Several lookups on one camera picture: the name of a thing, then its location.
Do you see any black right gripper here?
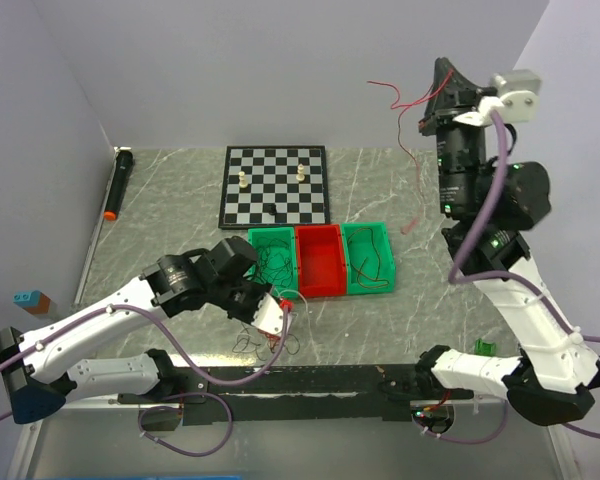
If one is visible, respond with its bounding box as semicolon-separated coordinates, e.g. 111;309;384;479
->
418;57;488;216

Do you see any black wire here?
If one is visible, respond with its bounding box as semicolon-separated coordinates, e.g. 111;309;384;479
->
252;234;296;291

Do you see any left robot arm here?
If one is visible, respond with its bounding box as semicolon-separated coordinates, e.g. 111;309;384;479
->
0;236;290;425

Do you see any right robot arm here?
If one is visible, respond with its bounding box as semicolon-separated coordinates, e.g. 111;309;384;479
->
416;57;600;426

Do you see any green bin left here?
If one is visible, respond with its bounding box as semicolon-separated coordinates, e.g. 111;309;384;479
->
248;227;299;299

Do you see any green bin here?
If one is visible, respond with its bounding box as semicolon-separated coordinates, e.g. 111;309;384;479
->
340;222;396;295
248;227;299;299

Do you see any red plastic bin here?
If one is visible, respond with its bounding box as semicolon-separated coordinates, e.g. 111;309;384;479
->
295;224;347;298

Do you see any cream chess piece left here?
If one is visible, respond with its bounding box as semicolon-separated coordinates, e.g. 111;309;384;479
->
238;171;248;189

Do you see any cream chess piece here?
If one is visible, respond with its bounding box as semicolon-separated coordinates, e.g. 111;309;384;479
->
296;164;306;183
238;171;248;189

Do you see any black and silver chessboard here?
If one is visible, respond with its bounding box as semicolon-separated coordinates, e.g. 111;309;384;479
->
218;145;331;230

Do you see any green bin right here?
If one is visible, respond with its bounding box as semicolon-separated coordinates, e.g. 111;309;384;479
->
340;222;396;295

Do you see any cream chess piece right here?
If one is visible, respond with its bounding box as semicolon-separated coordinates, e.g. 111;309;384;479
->
296;164;306;183

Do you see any black marker orange cap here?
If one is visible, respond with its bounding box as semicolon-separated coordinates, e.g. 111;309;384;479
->
103;150;135;221

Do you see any blue orange block tool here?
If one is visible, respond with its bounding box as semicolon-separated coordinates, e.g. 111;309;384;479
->
13;290;56;320

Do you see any small green clip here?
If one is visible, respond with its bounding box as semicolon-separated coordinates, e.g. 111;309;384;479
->
474;338;497;357

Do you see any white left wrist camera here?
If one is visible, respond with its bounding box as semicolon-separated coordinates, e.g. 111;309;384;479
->
252;293;293;337

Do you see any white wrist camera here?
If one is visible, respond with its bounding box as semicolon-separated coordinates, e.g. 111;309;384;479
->
453;69;542;127
252;293;293;337

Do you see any tangled wire bundle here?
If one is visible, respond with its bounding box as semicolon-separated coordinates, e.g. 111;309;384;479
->
232;289;309;362

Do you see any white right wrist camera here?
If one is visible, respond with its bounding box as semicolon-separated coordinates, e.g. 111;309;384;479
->
453;69;542;127

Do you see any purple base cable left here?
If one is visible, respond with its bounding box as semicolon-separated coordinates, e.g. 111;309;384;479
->
138;389;234;457

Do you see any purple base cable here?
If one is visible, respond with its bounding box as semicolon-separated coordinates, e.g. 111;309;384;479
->
138;389;234;457
413;394;509;445

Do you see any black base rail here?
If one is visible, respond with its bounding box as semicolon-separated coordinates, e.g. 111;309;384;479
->
117;364;473;426

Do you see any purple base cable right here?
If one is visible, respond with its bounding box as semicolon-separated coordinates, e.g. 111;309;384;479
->
413;394;509;445

